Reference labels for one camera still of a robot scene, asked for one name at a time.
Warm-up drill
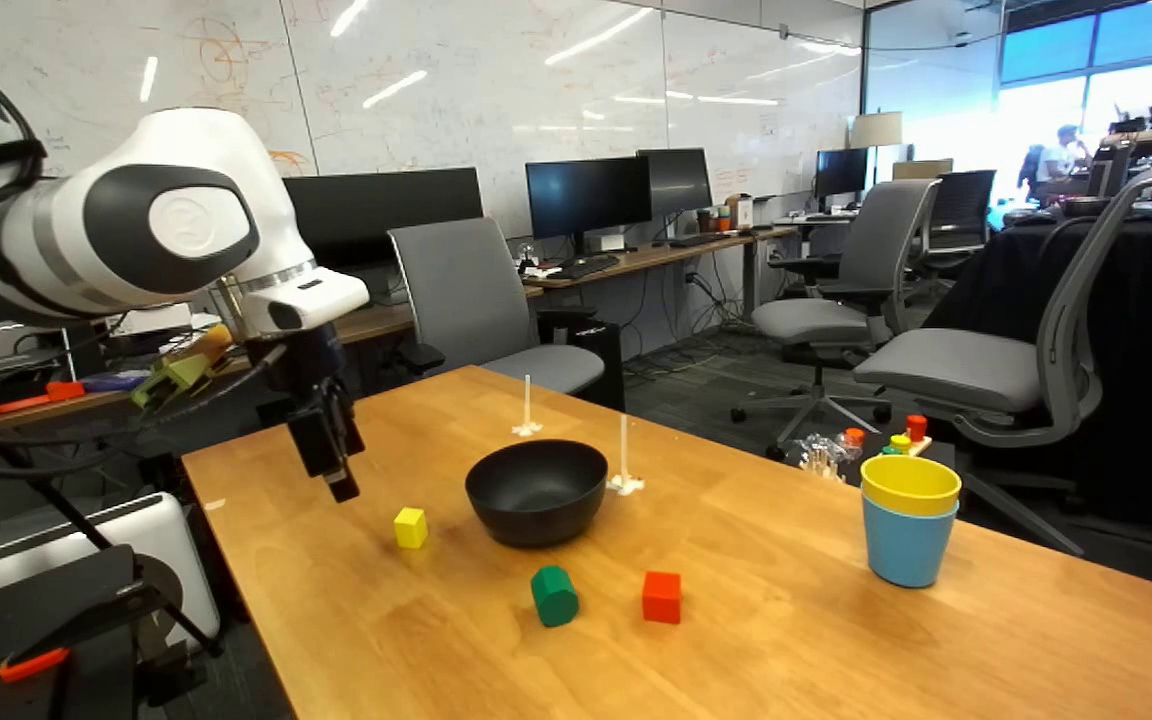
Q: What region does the grey office chair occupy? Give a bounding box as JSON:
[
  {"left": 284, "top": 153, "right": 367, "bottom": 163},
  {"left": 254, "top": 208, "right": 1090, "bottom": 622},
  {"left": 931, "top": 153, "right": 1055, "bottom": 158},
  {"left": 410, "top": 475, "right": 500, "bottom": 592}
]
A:
[
  {"left": 730, "top": 175, "right": 946, "bottom": 454},
  {"left": 851, "top": 169, "right": 1152, "bottom": 556},
  {"left": 383, "top": 215, "right": 609, "bottom": 402}
]

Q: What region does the seated person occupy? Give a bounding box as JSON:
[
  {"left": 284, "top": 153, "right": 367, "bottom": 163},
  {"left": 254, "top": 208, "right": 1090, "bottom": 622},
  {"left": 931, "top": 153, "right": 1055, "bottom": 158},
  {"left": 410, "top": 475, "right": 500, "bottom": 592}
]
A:
[{"left": 1012, "top": 121, "right": 1093, "bottom": 213}]

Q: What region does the green block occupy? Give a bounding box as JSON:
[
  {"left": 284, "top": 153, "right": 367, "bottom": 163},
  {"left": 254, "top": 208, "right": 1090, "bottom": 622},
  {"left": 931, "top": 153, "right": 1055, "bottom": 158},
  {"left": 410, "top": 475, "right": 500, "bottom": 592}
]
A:
[{"left": 528, "top": 563, "right": 584, "bottom": 632}]

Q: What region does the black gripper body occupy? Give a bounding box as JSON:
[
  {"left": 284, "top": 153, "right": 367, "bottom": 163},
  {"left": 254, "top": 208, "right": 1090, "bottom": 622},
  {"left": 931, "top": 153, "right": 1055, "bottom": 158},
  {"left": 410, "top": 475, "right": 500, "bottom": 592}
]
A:
[{"left": 260, "top": 323, "right": 367, "bottom": 475}]

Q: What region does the blue plastic cup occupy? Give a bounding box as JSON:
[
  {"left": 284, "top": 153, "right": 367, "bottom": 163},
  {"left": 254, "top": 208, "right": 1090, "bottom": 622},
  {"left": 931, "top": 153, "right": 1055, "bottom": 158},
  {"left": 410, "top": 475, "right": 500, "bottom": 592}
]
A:
[{"left": 862, "top": 497, "right": 962, "bottom": 592}]

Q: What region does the black computer monitor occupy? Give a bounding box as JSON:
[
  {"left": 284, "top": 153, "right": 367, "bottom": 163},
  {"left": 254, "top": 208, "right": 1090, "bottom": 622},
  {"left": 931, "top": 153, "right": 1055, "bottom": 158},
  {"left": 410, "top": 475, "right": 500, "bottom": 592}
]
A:
[
  {"left": 635, "top": 144, "right": 716, "bottom": 231},
  {"left": 925, "top": 169, "right": 1000, "bottom": 256},
  {"left": 811, "top": 144, "right": 873, "bottom": 203},
  {"left": 284, "top": 163, "right": 485, "bottom": 271},
  {"left": 526, "top": 158, "right": 655, "bottom": 265}
]

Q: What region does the white table lamp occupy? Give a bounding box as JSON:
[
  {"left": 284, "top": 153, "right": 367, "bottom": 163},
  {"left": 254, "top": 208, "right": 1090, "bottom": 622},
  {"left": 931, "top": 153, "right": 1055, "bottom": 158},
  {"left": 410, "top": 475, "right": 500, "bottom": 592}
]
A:
[{"left": 843, "top": 110, "right": 908, "bottom": 185}]

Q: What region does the black draped table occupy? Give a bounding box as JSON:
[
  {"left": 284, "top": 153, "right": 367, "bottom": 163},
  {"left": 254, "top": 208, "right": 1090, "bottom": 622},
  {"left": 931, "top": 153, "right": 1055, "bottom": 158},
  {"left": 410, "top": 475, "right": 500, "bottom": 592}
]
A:
[{"left": 927, "top": 197, "right": 1152, "bottom": 537}]

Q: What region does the yellow plastic cup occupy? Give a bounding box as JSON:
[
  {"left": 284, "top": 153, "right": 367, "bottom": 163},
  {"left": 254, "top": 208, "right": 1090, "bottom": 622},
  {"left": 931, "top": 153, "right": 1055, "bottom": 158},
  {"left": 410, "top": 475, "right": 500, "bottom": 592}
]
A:
[{"left": 855, "top": 454, "right": 964, "bottom": 519}]

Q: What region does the yellow block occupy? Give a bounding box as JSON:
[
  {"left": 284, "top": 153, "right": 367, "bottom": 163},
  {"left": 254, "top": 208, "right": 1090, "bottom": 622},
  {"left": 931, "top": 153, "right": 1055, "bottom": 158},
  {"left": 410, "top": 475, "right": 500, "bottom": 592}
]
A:
[{"left": 393, "top": 503, "right": 433, "bottom": 551}]

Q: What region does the silver case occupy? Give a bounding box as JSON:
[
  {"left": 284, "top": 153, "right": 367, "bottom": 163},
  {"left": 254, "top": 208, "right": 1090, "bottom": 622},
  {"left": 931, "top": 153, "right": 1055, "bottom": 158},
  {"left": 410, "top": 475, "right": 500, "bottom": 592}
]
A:
[{"left": 0, "top": 489, "right": 228, "bottom": 644}]

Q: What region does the black clamp orange handle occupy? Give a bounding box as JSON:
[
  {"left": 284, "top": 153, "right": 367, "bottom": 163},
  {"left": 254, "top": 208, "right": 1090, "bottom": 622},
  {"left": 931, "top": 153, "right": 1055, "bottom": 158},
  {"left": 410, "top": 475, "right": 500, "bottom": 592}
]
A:
[{"left": 0, "top": 542, "right": 228, "bottom": 720}]

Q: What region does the black bowl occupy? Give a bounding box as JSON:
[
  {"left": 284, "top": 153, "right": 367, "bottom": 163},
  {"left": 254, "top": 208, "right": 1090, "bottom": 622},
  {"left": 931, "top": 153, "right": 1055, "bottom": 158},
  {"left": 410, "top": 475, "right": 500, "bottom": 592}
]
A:
[{"left": 461, "top": 435, "right": 611, "bottom": 551}]

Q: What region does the long wooden desk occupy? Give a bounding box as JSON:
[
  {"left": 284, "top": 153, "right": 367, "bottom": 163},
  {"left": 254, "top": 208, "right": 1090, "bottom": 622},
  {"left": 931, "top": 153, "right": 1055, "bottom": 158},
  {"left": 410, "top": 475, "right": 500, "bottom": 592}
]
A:
[{"left": 0, "top": 223, "right": 807, "bottom": 446}]

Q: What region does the clear plastic stand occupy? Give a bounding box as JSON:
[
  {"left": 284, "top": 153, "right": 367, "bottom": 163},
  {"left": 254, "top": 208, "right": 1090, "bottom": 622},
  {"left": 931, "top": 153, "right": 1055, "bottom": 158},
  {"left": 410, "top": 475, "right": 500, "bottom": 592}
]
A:
[
  {"left": 508, "top": 373, "right": 550, "bottom": 446},
  {"left": 606, "top": 411, "right": 649, "bottom": 502}
]

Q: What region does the colourful peg toy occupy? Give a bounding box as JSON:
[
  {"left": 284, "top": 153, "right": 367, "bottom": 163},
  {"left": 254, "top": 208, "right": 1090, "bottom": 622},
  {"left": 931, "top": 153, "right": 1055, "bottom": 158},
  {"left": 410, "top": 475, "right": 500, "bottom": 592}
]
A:
[{"left": 881, "top": 411, "right": 938, "bottom": 466}]

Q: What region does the orange block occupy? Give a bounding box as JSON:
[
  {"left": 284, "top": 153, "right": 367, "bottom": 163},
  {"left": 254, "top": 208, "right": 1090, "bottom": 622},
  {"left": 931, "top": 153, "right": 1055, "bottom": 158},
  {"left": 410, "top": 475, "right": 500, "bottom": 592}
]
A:
[{"left": 642, "top": 568, "right": 684, "bottom": 627}]

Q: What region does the red tool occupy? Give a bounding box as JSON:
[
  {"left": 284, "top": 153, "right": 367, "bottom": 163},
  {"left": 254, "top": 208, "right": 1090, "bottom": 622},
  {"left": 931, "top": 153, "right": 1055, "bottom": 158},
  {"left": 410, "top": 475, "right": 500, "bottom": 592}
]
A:
[{"left": 0, "top": 378, "right": 90, "bottom": 432}]

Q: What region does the black diagonal rod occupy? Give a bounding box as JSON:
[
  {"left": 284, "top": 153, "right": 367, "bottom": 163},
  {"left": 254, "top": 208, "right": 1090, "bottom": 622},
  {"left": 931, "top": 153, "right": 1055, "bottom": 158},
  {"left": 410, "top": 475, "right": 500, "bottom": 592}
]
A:
[{"left": 0, "top": 378, "right": 119, "bottom": 551}]

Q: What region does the black computer tower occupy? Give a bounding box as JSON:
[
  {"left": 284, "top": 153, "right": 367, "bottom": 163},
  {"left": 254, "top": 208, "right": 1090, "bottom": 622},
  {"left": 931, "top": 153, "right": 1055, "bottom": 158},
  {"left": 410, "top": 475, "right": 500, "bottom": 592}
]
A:
[{"left": 534, "top": 308, "right": 630, "bottom": 411}]

